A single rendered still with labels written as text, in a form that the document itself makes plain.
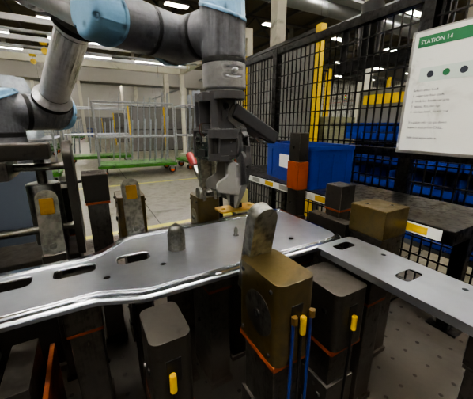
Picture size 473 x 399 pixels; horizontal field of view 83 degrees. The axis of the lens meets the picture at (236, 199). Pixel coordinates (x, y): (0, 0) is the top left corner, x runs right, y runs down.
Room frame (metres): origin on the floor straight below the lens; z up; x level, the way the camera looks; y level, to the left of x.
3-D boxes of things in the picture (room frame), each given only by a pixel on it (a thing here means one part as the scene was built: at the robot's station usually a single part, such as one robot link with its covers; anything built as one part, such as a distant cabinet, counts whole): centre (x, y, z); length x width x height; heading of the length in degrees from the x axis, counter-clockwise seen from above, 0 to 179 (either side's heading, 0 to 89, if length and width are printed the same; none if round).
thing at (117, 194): (0.61, 0.25, 0.88); 0.11 x 0.07 x 0.37; 29
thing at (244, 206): (0.52, 0.00, 1.06); 0.08 x 0.04 x 0.01; 119
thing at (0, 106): (0.88, 0.73, 1.27); 0.13 x 0.12 x 0.14; 143
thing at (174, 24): (0.55, 0.11, 1.37); 0.11 x 0.11 x 0.08; 53
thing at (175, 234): (0.46, 0.11, 1.02); 0.03 x 0.03 x 0.07
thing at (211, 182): (0.53, 0.03, 1.11); 0.06 x 0.03 x 0.09; 119
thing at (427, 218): (0.91, -0.28, 1.02); 0.90 x 0.22 x 0.03; 29
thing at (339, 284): (0.38, -0.16, 0.84); 0.12 x 0.07 x 0.28; 29
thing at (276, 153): (0.97, -0.25, 1.10); 0.30 x 0.17 x 0.13; 20
